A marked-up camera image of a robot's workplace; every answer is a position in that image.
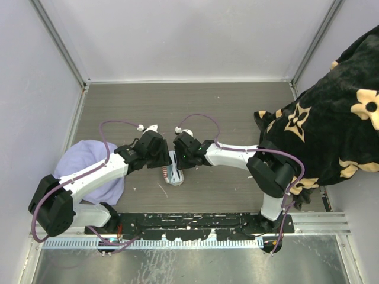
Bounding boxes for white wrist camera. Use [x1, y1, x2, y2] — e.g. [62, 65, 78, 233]
[175, 126, 194, 137]
[137, 124, 158, 133]

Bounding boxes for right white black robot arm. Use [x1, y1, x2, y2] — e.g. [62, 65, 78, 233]
[174, 127, 304, 233]

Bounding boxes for lavender crumpled cloth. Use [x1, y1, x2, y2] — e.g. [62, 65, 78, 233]
[53, 139, 126, 206]

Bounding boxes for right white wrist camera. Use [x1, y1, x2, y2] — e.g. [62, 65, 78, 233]
[175, 126, 194, 137]

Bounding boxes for white rectangular sunglasses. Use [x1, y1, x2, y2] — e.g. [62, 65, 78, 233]
[168, 151, 184, 186]

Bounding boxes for aluminium front rail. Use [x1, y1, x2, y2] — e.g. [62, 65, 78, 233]
[28, 211, 351, 237]

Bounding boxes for black floral plush blanket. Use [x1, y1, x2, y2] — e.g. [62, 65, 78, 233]
[254, 28, 378, 209]

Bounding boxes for light blue cleaning cloth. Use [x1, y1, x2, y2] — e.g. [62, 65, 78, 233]
[166, 164, 179, 179]

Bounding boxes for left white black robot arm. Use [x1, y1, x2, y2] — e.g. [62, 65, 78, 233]
[28, 125, 171, 242]

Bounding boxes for left aluminium frame post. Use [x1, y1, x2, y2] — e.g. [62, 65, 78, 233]
[31, 0, 91, 87]

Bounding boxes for flag print glasses case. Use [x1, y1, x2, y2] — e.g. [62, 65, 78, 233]
[162, 151, 184, 186]

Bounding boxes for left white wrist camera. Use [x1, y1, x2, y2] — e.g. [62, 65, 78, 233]
[137, 124, 158, 133]

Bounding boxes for aluminium frame post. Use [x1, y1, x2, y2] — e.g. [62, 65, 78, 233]
[31, 0, 91, 87]
[290, 0, 345, 88]

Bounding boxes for right aluminium frame post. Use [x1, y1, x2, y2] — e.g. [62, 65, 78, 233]
[290, 0, 345, 88]

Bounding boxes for slotted white cable duct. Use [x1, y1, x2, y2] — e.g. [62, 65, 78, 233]
[42, 237, 264, 250]

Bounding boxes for black paint-splattered base plate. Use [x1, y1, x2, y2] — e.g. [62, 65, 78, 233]
[94, 212, 295, 241]

